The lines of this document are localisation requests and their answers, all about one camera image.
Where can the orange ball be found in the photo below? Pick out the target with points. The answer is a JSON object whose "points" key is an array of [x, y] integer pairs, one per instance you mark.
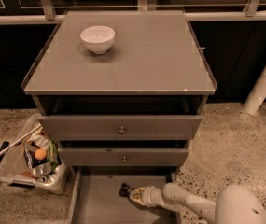
{"points": [[40, 154]]}

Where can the black rxbar chocolate wrapper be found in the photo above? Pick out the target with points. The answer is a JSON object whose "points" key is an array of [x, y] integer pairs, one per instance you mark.
{"points": [[125, 190]]}

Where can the white diagonal pole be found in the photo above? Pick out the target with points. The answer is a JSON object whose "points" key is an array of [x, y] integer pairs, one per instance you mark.
{"points": [[257, 95]]}

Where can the top grey drawer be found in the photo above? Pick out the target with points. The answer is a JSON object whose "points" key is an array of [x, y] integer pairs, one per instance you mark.
{"points": [[120, 127]]}

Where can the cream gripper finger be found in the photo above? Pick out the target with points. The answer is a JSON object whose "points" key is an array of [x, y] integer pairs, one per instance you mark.
{"points": [[137, 199], [137, 191]]}

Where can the grey drawer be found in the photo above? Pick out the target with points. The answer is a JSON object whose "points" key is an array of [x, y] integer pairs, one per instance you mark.
{"points": [[123, 153], [120, 127], [96, 197]]}

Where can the white ceramic bowl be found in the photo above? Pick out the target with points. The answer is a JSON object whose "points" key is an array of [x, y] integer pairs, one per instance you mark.
{"points": [[98, 39]]}

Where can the metal railing frame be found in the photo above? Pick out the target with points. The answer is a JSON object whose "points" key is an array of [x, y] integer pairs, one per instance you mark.
{"points": [[138, 10]]}

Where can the grey drawer cabinet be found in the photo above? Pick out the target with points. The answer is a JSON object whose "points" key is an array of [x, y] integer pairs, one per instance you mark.
{"points": [[153, 68]]}

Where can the bottom grey drawer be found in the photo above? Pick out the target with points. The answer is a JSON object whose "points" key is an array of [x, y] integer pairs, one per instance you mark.
{"points": [[96, 197]]}

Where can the middle grey drawer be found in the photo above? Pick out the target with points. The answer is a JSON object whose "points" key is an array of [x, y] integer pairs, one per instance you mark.
{"points": [[123, 153]]}

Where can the clear plastic bin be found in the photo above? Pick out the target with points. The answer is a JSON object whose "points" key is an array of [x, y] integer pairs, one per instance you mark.
{"points": [[17, 163]]}

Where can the white stick on bin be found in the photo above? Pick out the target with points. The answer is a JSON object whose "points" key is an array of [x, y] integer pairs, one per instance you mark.
{"points": [[2, 152]]}

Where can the silver can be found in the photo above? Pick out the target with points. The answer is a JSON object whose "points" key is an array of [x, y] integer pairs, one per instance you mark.
{"points": [[42, 169]]}

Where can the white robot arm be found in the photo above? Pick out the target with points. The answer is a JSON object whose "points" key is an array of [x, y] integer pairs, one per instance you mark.
{"points": [[234, 204]]}

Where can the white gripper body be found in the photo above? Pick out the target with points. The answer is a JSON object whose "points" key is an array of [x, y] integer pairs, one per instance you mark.
{"points": [[147, 196]]}

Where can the green snack packet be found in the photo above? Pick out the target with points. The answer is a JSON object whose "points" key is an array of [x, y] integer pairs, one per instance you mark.
{"points": [[52, 156]]}

